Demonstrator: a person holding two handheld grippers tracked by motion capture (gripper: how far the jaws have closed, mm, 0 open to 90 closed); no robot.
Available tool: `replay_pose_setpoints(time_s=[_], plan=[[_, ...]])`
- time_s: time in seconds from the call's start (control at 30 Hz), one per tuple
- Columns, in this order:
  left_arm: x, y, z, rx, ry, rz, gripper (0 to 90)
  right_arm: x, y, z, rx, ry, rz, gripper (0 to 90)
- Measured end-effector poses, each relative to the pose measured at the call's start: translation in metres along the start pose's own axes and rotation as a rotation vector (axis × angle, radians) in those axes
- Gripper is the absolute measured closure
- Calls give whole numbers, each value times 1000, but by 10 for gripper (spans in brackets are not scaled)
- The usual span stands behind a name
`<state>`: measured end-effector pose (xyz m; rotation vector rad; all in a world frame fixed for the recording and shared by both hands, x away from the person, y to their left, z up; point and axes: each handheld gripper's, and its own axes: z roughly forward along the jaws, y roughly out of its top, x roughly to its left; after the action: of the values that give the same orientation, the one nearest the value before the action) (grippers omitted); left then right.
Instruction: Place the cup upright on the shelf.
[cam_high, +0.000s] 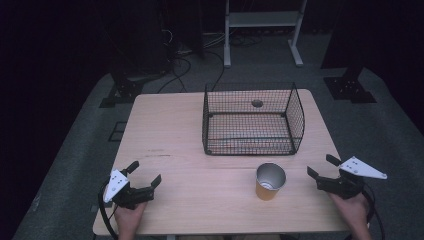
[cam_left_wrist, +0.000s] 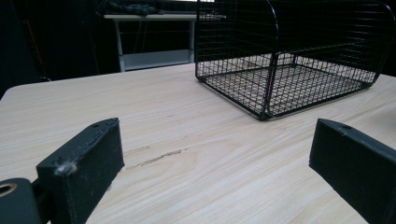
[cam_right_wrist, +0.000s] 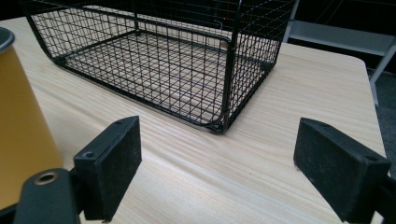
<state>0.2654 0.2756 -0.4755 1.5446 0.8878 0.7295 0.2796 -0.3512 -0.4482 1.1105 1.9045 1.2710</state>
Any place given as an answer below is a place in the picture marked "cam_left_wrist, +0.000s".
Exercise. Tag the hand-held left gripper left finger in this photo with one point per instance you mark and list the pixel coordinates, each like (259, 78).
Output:
(84, 168)

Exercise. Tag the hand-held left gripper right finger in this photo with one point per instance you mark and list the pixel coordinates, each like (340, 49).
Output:
(355, 161)

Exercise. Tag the white table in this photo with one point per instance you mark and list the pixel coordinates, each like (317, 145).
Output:
(152, 57)

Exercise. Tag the dark cloth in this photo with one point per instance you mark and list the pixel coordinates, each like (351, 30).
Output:
(130, 6)

